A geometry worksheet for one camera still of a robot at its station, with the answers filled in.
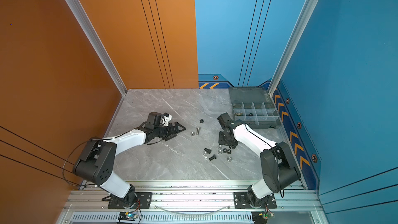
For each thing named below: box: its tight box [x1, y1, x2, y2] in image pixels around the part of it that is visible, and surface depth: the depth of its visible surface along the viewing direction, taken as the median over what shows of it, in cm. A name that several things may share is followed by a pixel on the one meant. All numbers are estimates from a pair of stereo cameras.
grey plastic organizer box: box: [228, 86, 282, 130], surface depth 108 cm
